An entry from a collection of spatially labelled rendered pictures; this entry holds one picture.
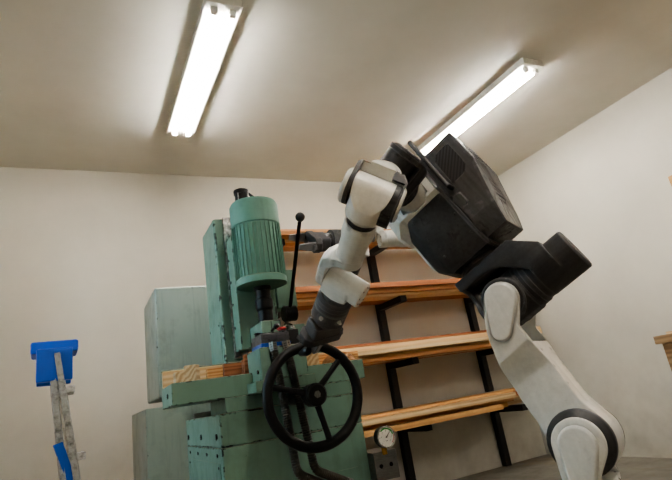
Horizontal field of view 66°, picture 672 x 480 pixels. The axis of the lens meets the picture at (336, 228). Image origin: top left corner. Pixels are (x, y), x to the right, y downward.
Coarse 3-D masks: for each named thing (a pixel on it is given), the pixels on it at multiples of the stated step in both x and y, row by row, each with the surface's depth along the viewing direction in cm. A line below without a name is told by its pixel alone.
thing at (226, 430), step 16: (336, 400) 160; (208, 416) 159; (224, 416) 145; (240, 416) 147; (256, 416) 149; (336, 416) 158; (192, 432) 181; (208, 432) 158; (224, 432) 144; (240, 432) 146; (256, 432) 147; (272, 432) 149
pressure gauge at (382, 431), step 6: (384, 426) 157; (378, 432) 155; (384, 432) 156; (390, 432) 157; (378, 438) 155; (384, 438) 156; (390, 438) 157; (378, 444) 156; (384, 444) 155; (390, 444) 156; (384, 450) 157
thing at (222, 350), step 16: (208, 240) 208; (208, 256) 208; (224, 256) 198; (208, 272) 208; (224, 272) 196; (208, 288) 208; (224, 288) 193; (208, 304) 209; (224, 304) 191; (224, 320) 189; (224, 336) 187; (224, 352) 186
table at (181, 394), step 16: (320, 368) 162; (336, 368) 164; (176, 384) 143; (192, 384) 145; (208, 384) 147; (224, 384) 148; (240, 384) 150; (256, 384) 143; (288, 384) 146; (304, 384) 148; (176, 400) 142; (192, 400) 143; (208, 400) 145
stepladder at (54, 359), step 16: (32, 352) 192; (48, 352) 193; (64, 352) 195; (48, 368) 191; (64, 368) 193; (48, 384) 202; (64, 384) 190; (64, 400) 189; (64, 416) 187; (64, 432) 202; (64, 448) 184; (64, 464) 183
